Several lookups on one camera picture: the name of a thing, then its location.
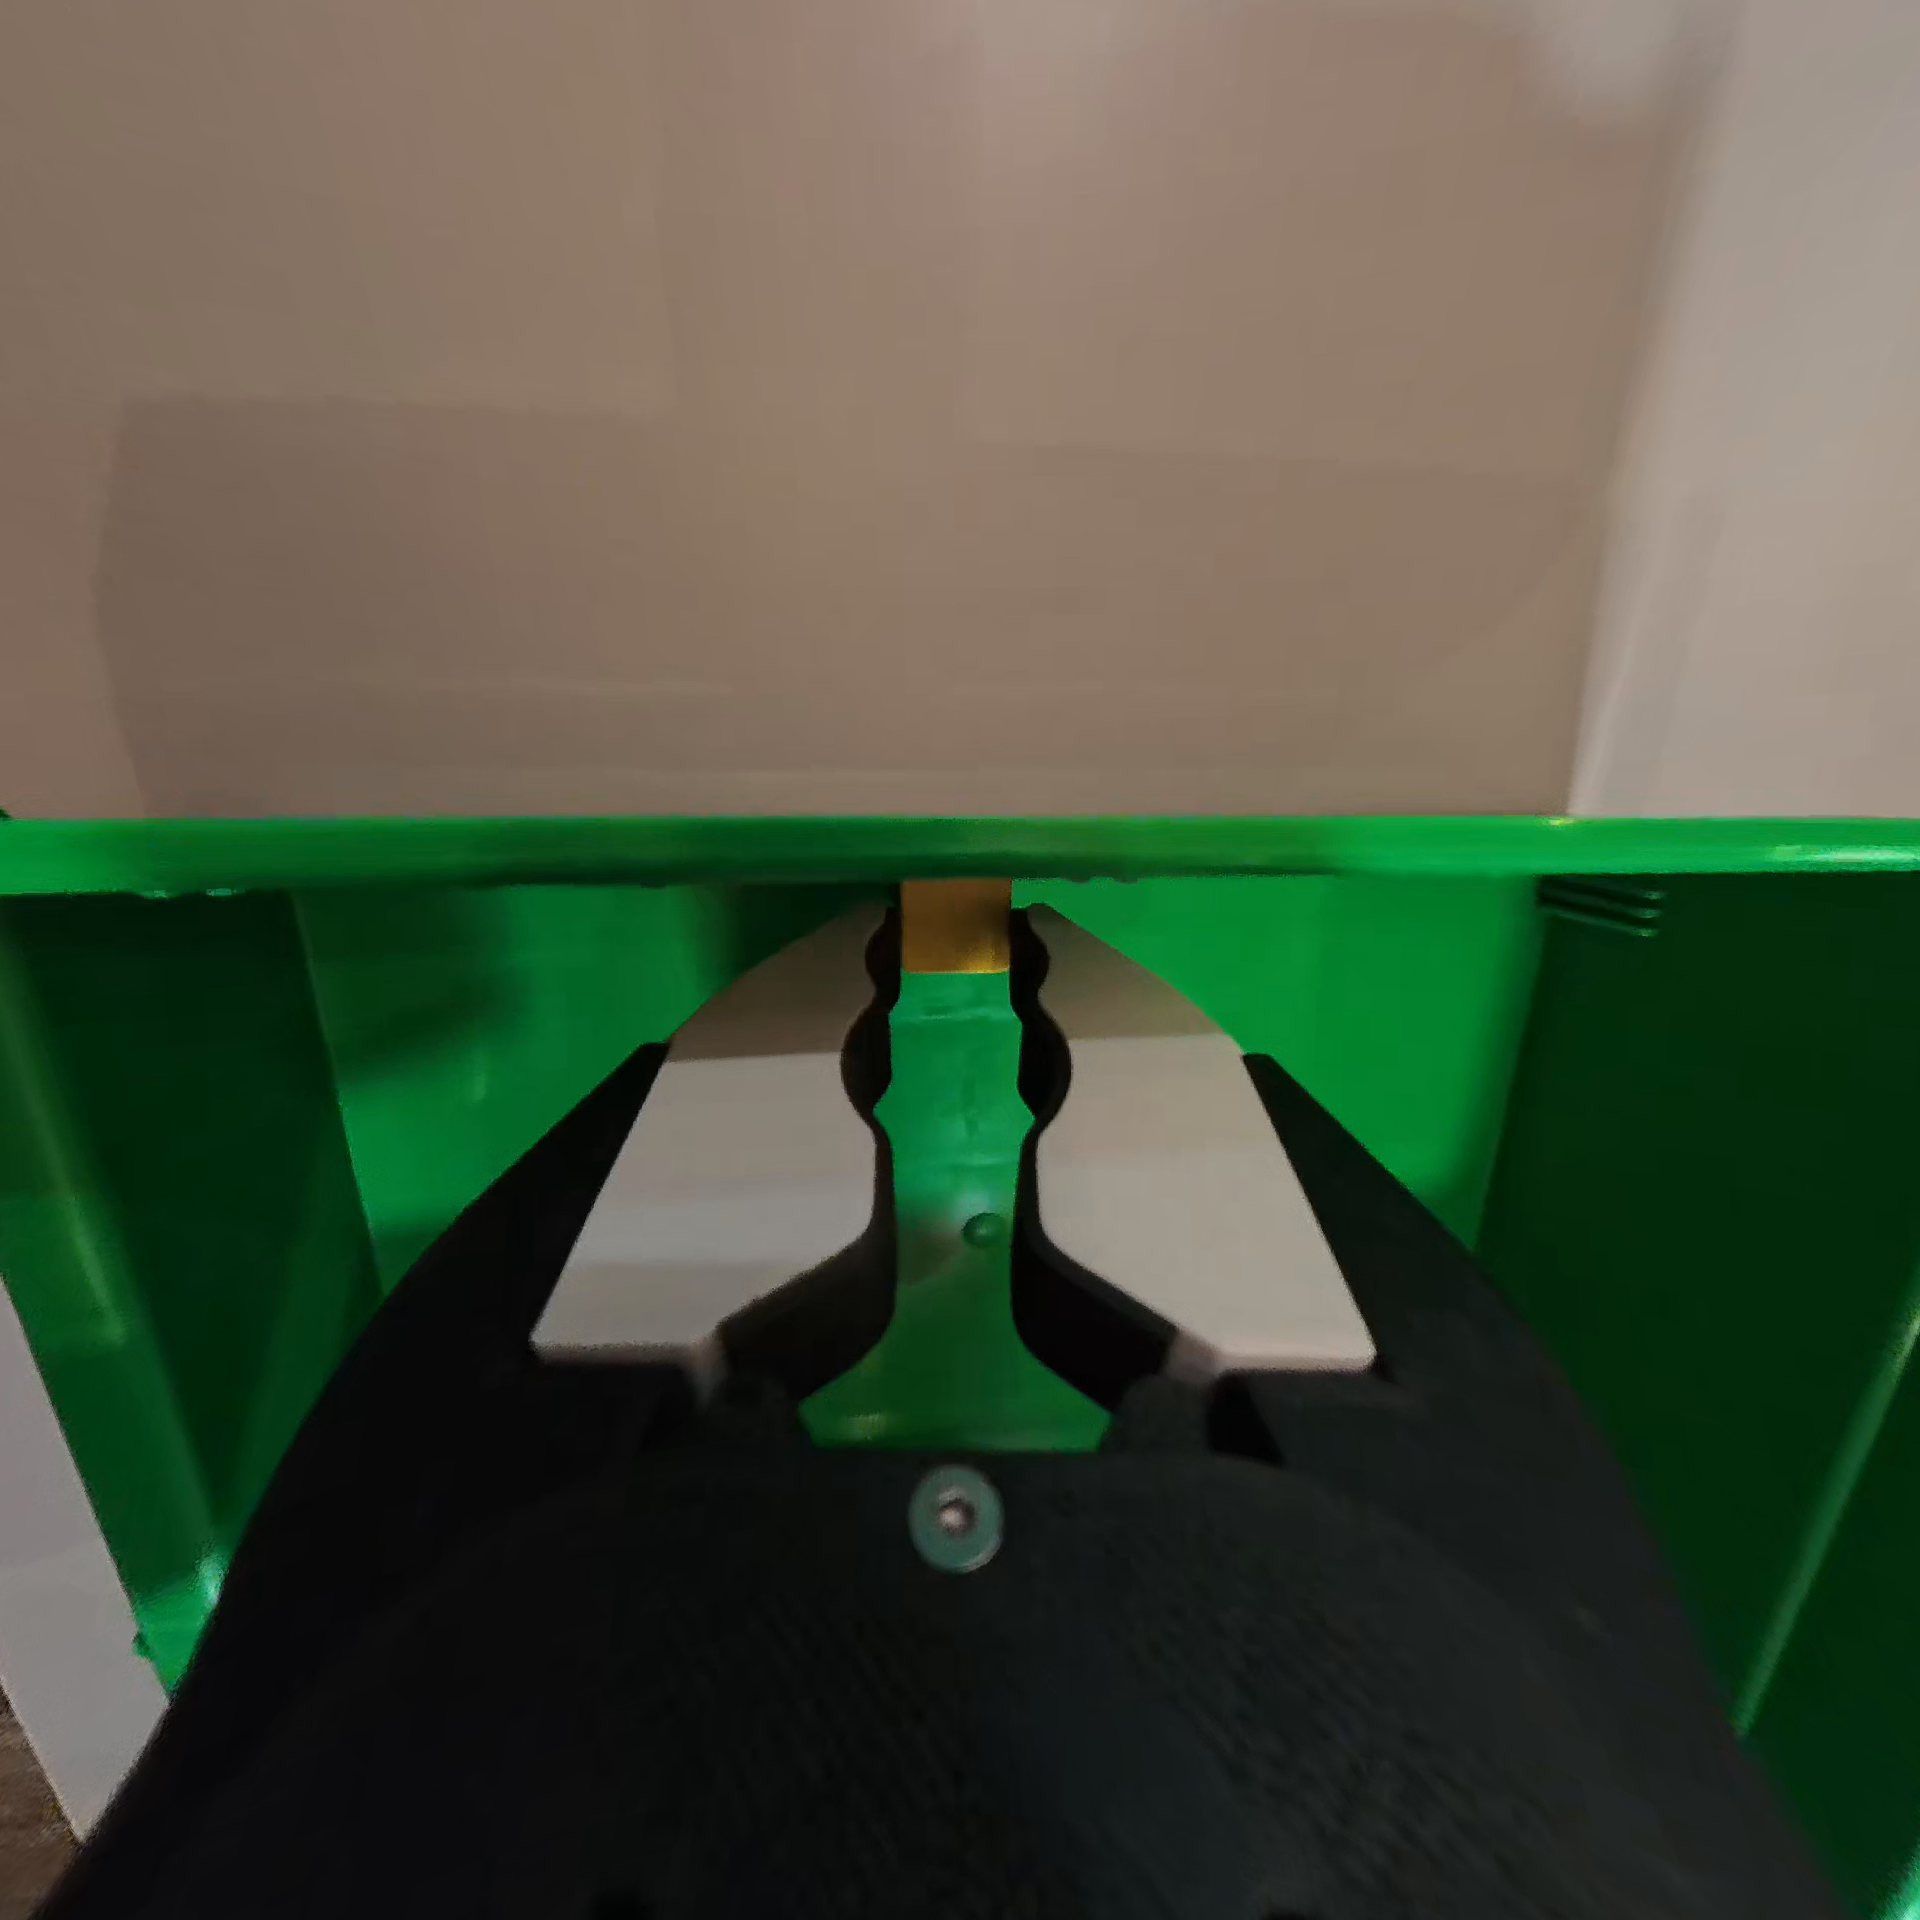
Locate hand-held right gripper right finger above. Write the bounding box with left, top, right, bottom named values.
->
left=1014, top=907, right=1378, bottom=1407

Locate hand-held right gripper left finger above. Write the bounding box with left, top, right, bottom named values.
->
left=529, top=902, right=903, bottom=1400

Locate small yellow cube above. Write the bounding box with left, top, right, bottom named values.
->
left=901, top=880, right=1017, bottom=977

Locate green plastic bin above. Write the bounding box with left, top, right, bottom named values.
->
left=0, top=813, right=1920, bottom=1920

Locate grey desk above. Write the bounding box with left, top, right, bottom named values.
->
left=0, top=0, right=1920, bottom=1848

